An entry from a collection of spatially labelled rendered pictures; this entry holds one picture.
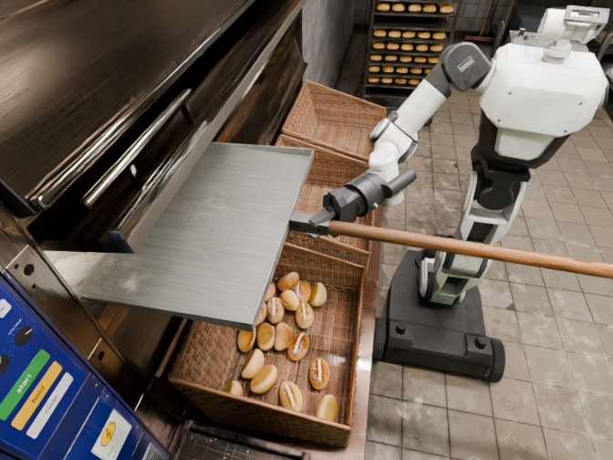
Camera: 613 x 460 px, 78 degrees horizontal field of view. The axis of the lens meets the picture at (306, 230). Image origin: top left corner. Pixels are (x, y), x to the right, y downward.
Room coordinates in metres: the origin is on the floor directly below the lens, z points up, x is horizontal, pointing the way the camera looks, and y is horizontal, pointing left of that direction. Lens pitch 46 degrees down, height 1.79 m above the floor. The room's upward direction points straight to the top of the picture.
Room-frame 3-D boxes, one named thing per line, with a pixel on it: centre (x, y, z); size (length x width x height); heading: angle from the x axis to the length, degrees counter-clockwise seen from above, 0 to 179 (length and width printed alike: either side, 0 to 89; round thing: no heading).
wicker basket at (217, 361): (0.62, 0.07, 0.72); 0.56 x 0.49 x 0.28; 170
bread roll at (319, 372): (0.52, -0.04, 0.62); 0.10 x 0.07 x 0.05; 178
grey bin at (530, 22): (4.73, -2.56, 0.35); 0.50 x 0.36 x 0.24; 169
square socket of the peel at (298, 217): (0.60, -0.01, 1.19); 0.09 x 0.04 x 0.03; 78
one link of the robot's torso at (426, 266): (1.13, -0.67, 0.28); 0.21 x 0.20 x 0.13; 168
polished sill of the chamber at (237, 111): (1.25, 0.24, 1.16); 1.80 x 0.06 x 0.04; 169
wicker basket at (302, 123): (1.80, -0.17, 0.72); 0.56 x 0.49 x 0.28; 168
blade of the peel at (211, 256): (0.65, 0.21, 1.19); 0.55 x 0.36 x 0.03; 168
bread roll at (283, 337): (0.64, 0.08, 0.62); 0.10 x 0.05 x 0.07; 174
